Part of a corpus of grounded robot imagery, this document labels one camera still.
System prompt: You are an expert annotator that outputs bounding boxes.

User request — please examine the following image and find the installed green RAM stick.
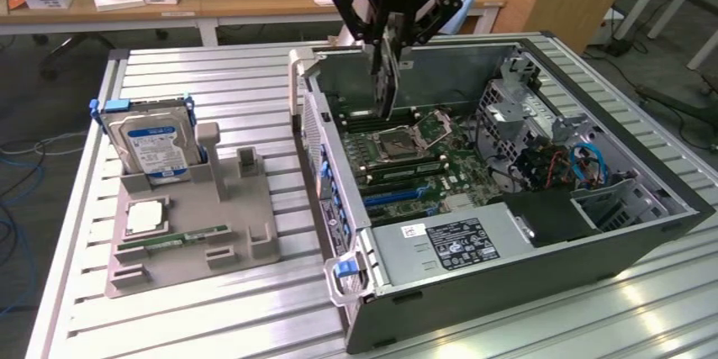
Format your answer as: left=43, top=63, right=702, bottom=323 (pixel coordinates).
left=367, top=160, right=448, bottom=180

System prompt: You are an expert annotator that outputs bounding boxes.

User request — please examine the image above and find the blue expansion slot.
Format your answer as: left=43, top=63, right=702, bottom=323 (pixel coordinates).
left=363, top=190, right=423, bottom=209

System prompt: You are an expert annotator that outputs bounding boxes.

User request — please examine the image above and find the green motherboard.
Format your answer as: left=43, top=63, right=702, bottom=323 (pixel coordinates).
left=330, top=102, right=506, bottom=225

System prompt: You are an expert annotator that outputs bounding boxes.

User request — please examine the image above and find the black grey PC case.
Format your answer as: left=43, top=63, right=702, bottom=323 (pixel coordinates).
left=286, top=30, right=701, bottom=356

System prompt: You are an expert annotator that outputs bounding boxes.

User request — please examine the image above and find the CPU socket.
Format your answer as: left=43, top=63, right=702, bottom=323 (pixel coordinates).
left=374, top=127, right=429, bottom=163

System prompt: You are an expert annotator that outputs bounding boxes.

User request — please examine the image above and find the wooden desk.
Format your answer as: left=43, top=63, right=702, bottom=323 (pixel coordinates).
left=0, top=0, right=506, bottom=36

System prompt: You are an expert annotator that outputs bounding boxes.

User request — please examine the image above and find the metal disk bay cage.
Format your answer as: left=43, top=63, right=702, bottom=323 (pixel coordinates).
left=476, top=55, right=566, bottom=161

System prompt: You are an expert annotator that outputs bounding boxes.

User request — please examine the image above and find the loose green RAM stick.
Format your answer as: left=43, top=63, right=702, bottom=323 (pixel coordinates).
left=117, top=224, right=233, bottom=251

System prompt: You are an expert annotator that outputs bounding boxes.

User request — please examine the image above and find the blue data wire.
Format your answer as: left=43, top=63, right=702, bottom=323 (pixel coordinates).
left=568, top=143, right=612, bottom=187

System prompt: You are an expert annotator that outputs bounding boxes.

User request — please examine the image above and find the grey printed parts rack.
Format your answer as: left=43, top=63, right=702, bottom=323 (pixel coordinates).
left=105, top=121, right=283, bottom=299

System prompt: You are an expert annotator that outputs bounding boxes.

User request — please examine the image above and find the metal socket cover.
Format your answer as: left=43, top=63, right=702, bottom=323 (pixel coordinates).
left=414, top=109, right=457, bottom=142

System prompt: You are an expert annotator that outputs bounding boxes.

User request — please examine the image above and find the black chair base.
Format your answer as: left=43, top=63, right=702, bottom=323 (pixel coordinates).
left=39, top=33, right=117, bottom=81

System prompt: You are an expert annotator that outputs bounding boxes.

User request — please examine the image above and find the silver chipset heatsink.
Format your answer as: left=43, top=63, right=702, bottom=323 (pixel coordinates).
left=448, top=196, right=480, bottom=214

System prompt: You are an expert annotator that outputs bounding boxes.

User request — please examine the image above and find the black plastic air shroud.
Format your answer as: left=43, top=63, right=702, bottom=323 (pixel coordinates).
left=501, top=187, right=601, bottom=250

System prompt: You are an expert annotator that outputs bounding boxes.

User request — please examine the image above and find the grey power supply unit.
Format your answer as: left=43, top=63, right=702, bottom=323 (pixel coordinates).
left=358, top=201, right=534, bottom=289

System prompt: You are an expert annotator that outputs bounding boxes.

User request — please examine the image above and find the green GPU card with bracket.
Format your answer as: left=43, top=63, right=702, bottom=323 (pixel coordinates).
left=367, top=12, right=406, bottom=121

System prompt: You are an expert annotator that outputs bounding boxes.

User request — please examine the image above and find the hard disk with blue rails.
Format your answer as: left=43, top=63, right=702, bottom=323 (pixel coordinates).
left=89, top=96, right=199, bottom=186

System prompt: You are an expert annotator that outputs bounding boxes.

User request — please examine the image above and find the silver CPU chip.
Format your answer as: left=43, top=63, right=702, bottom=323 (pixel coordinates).
left=123, top=202, right=169, bottom=235

